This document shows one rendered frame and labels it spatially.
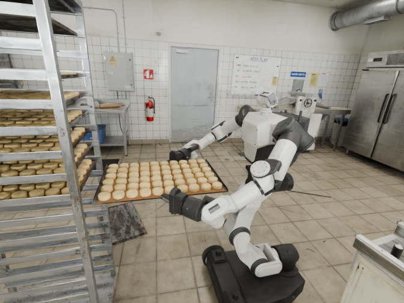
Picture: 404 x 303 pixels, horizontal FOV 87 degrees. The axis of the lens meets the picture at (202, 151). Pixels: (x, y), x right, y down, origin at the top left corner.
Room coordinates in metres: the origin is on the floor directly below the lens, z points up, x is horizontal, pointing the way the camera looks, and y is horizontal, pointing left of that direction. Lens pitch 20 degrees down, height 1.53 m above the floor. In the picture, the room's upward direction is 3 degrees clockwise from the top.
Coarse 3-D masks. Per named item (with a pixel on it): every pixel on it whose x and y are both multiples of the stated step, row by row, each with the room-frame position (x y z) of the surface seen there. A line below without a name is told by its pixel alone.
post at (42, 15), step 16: (32, 0) 0.69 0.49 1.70; (48, 16) 0.71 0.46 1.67; (48, 32) 0.70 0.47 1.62; (48, 48) 0.70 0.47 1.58; (48, 64) 0.70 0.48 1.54; (48, 80) 0.69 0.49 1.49; (64, 112) 0.71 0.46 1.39; (64, 128) 0.70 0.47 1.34; (64, 144) 0.70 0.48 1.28; (64, 160) 0.69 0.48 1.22; (80, 192) 0.72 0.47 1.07; (80, 208) 0.70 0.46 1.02; (80, 224) 0.70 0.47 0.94; (80, 240) 0.70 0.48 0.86; (96, 288) 0.72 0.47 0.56
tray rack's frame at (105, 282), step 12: (72, 0) 1.02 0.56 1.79; (96, 276) 1.12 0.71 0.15; (108, 276) 1.12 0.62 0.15; (12, 288) 0.97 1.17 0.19; (24, 288) 1.01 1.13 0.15; (72, 288) 1.02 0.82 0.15; (84, 288) 1.02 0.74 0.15; (108, 288) 1.03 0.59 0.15; (12, 300) 0.93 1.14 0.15; (24, 300) 0.93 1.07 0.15; (36, 300) 0.93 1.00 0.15; (84, 300) 0.95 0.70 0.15; (108, 300) 0.95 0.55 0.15
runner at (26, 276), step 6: (48, 270) 0.68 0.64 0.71; (54, 270) 0.69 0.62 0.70; (60, 270) 0.70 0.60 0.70; (66, 270) 0.70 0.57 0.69; (72, 270) 0.71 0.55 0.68; (78, 270) 0.71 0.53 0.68; (12, 276) 0.65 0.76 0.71; (18, 276) 0.65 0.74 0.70; (24, 276) 0.66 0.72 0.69; (30, 276) 0.67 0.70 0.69; (36, 276) 0.67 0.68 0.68; (42, 276) 0.68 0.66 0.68; (0, 282) 0.64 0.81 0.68; (6, 282) 0.64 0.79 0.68
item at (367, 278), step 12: (396, 240) 0.81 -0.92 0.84; (360, 252) 0.72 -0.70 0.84; (396, 252) 0.70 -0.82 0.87; (360, 264) 0.70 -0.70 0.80; (372, 264) 0.67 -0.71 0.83; (360, 276) 0.69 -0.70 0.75; (372, 276) 0.66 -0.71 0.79; (384, 276) 0.63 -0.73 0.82; (348, 288) 0.71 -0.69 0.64; (360, 288) 0.68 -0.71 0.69; (372, 288) 0.64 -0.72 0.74; (384, 288) 0.61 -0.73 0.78; (396, 288) 0.59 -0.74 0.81; (348, 300) 0.70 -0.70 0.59; (360, 300) 0.66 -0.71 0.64; (372, 300) 0.63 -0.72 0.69; (384, 300) 0.60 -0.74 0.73; (396, 300) 0.57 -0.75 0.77
